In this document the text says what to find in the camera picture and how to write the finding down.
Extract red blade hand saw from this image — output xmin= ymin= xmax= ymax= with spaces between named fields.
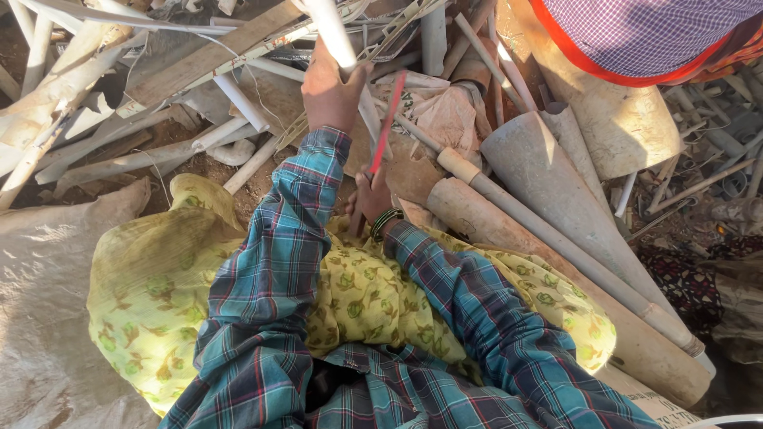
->
xmin=348 ymin=70 xmax=410 ymax=238

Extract white woven sack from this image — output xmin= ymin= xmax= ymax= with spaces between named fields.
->
xmin=0 ymin=178 xmax=163 ymax=429

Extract crumpled beige printed bag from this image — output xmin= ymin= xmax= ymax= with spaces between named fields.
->
xmin=372 ymin=70 xmax=493 ymax=169

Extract large beige pipe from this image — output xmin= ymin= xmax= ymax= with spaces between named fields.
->
xmin=426 ymin=176 xmax=714 ymax=410

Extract teal plaid shirt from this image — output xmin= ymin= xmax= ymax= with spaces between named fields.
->
xmin=158 ymin=126 xmax=662 ymax=429

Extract thin beige pipe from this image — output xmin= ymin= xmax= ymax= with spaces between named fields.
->
xmin=453 ymin=12 xmax=538 ymax=115

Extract printed sack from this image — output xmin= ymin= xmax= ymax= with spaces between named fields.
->
xmin=595 ymin=363 xmax=705 ymax=429

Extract long dirty white pipe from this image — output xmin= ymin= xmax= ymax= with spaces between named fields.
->
xmin=35 ymin=122 xmax=263 ymax=187

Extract wide cream pipe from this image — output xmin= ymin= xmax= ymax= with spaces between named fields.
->
xmin=507 ymin=0 xmax=686 ymax=181

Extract grey pipe with beige coupling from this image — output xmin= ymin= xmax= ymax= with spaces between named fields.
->
xmin=372 ymin=97 xmax=717 ymax=377

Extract person's right hand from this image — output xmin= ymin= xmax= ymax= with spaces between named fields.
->
xmin=345 ymin=166 xmax=395 ymax=233

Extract person's left hand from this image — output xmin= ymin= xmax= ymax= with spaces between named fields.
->
xmin=300 ymin=39 xmax=374 ymax=135

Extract yellow floral cloth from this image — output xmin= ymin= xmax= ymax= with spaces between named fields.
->
xmin=86 ymin=173 xmax=618 ymax=418

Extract dark patterned cloth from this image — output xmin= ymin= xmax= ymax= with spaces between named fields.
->
xmin=635 ymin=234 xmax=763 ymax=336

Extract brown cardboard piece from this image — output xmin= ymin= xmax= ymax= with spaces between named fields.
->
xmin=345 ymin=131 xmax=445 ymax=207

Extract heap of pipe scraps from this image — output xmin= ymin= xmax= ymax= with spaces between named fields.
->
xmin=614 ymin=64 xmax=763 ymax=240

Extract flattened grey pipe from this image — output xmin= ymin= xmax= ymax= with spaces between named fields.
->
xmin=539 ymin=100 xmax=616 ymax=216

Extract white bucket rim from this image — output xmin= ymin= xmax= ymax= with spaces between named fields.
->
xmin=684 ymin=414 xmax=763 ymax=429

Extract wooden plank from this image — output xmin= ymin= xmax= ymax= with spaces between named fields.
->
xmin=122 ymin=0 xmax=305 ymax=112

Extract green bangles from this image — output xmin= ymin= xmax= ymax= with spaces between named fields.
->
xmin=370 ymin=207 xmax=406 ymax=243

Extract upright grey pipe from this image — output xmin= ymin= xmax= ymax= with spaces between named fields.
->
xmin=420 ymin=0 xmax=448 ymax=77

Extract heap of white pipes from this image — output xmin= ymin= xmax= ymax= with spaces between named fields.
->
xmin=0 ymin=0 xmax=153 ymax=211

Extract long white plastic pipe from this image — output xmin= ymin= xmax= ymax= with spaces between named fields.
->
xmin=292 ymin=0 xmax=394 ymax=162

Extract white perforated metal strip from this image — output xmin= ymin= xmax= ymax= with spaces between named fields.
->
xmin=115 ymin=15 xmax=373 ymax=120

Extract brown pipe stub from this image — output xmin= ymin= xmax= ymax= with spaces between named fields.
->
xmin=450 ymin=36 xmax=499 ymax=91

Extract short white pipe piece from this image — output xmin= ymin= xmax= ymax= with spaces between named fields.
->
xmin=211 ymin=71 xmax=272 ymax=133

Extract grey conical pipe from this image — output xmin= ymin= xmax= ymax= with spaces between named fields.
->
xmin=480 ymin=110 xmax=682 ymax=319

